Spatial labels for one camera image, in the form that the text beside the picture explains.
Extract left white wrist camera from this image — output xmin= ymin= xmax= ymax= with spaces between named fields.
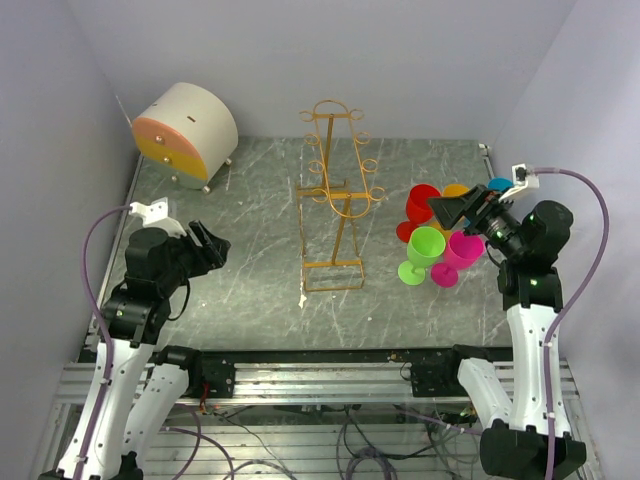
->
xmin=129 ymin=197 xmax=186 ymax=238

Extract red plastic wine glass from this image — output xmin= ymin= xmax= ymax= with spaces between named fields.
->
xmin=396 ymin=184 xmax=441 ymax=243

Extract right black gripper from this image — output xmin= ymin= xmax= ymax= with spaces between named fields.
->
xmin=426 ymin=184 xmax=527 ymax=259

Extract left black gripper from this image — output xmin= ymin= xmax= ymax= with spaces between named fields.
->
xmin=158 ymin=218 xmax=229 ymax=294

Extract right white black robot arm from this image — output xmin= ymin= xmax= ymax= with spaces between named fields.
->
xmin=428 ymin=185 xmax=587 ymax=479

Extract pink plastic wine glass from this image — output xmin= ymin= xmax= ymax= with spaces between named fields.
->
xmin=430 ymin=231 xmax=485 ymax=288

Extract aluminium rail frame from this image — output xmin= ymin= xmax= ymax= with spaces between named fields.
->
xmin=49 ymin=357 xmax=601 ymax=480

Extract tangled cables under frame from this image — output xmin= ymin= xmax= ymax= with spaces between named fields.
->
xmin=149 ymin=394 xmax=551 ymax=480

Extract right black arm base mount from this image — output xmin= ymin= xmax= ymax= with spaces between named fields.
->
xmin=402 ymin=344 xmax=489 ymax=398

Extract blue plastic wine glass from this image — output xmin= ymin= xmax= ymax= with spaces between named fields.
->
xmin=464 ymin=177 xmax=511 ymax=236

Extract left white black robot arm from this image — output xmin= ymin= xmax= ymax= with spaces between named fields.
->
xmin=40 ymin=221 xmax=231 ymax=479

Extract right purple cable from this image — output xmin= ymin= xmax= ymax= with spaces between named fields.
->
xmin=532 ymin=167 xmax=611 ymax=480

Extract gold wire wine glass rack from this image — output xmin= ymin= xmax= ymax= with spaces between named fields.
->
xmin=295 ymin=99 xmax=386 ymax=293

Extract white semicircular drawer cabinet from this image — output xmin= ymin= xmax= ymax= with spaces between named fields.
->
xmin=132 ymin=82 xmax=239 ymax=192

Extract purple cable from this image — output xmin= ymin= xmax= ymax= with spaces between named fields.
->
xmin=532 ymin=167 xmax=611 ymax=480
xmin=69 ymin=205 xmax=134 ymax=480

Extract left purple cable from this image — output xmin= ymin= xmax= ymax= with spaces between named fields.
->
xmin=69 ymin=205 xmax=134 ymax=480

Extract green plastic wine glass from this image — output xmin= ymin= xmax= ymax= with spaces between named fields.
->
xmin=397 ymin=226 xmax=446 ymax=286

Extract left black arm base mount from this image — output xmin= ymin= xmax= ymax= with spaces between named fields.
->
xmin=194 ymin=356 xmax=236 ymax=399

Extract orange plastic wine glass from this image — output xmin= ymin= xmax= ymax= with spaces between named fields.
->
xmin=432 ymin=183 xmax=470 ymax=235

